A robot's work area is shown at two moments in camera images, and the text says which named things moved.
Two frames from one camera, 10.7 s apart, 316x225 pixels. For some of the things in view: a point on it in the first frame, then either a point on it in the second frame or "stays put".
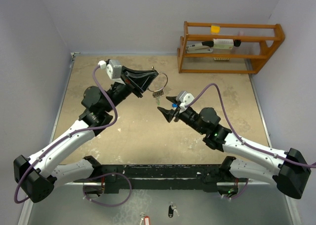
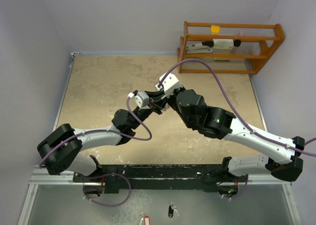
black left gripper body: [129, 84] to [155, 106]
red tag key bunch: [146, 218] stays put
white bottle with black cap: [223, 43] stays put
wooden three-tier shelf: [227, 48] stays put
